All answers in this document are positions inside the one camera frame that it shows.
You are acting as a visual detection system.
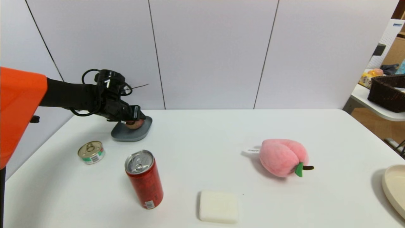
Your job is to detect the yellow snack packet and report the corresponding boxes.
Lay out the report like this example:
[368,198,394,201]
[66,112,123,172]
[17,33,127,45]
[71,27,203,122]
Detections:
[358,72,376,89]

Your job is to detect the grey rounded square dish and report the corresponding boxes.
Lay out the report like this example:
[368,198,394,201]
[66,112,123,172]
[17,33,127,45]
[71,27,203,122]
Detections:
[111,116,153,142]

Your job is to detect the short tin can green label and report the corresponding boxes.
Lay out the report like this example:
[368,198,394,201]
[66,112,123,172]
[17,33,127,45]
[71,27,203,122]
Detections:
[78,141,106,165]

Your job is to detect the dark brown wicker basket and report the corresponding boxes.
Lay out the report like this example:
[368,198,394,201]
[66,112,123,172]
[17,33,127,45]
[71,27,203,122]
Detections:
[367,74,405,113]

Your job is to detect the perforated pegboard panel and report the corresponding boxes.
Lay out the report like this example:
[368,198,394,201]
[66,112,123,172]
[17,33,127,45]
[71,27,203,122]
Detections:
[367,19,405,70]

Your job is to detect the red soda can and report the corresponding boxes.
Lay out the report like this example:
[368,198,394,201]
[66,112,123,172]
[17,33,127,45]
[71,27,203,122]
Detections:
[125,149,164,209]

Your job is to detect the dark grey cloth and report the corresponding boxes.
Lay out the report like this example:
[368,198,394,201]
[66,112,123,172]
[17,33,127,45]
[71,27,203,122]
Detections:
[380,64,400,76]

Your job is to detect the small reddish brown round object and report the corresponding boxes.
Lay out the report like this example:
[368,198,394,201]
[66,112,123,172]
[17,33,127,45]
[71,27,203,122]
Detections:
[126,119,144,130]

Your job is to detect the white side table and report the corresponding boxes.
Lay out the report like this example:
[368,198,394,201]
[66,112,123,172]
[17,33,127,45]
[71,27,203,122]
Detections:
[343,83,405,122]

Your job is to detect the cream round dish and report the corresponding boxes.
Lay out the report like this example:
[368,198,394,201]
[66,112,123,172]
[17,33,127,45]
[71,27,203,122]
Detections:
[382,165,405,220]

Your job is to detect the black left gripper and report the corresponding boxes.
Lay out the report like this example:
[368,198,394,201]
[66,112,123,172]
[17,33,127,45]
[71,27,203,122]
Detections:
[119,105,146,125]

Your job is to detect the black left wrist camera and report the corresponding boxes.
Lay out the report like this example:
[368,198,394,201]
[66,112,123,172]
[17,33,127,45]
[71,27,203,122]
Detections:
[95,70,126,95]

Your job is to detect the white rectangular soap block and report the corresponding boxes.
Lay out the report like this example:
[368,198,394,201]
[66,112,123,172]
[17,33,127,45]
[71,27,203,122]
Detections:
[199,190,239,224]

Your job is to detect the pink plush peach toy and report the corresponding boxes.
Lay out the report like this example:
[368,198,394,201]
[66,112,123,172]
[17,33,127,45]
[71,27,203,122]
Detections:
[243,139,315,178]

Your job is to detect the black metal stand leg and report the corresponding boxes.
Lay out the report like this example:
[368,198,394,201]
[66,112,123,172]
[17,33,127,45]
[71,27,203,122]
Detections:
[384,138,405,158]

